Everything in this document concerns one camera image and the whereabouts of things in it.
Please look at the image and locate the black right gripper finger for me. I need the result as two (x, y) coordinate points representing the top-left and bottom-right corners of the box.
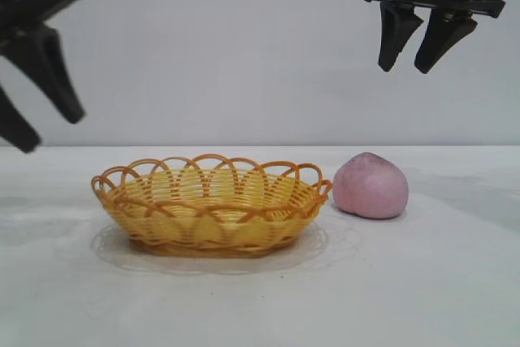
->
(414, 7), (479, 75)
(377, 0), (425, 73)

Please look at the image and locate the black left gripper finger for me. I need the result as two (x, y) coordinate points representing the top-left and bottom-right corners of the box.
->
(0, 81), (42, 154)
(0, 24), (87, 125)

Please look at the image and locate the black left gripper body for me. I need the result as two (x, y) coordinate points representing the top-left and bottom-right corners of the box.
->
(0, 0), (87, 54)

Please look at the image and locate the pink peach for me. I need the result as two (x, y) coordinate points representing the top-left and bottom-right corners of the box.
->
(332, 151), (410, 220)

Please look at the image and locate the yellow woven wicker basket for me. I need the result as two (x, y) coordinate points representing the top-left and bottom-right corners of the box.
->
(91, 154), (332, 260)

